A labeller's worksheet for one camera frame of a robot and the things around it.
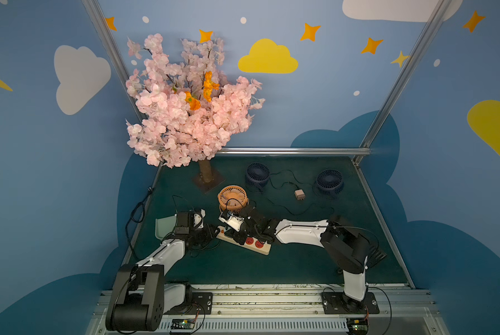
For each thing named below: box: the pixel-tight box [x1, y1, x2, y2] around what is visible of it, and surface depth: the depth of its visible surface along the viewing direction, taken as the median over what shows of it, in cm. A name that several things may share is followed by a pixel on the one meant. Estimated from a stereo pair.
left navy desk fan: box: [245, 161, 271, 188], surface depth 104 cm
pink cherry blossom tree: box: [125, 33, 267, 195], surface depth 69 cm
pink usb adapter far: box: [293, 189, 306, 201], surface depth 106 cm
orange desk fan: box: [217, 184, 248, 213], surface depth 97 cm
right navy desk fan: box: [316, 168, 345, 195], surface depth 103 cm
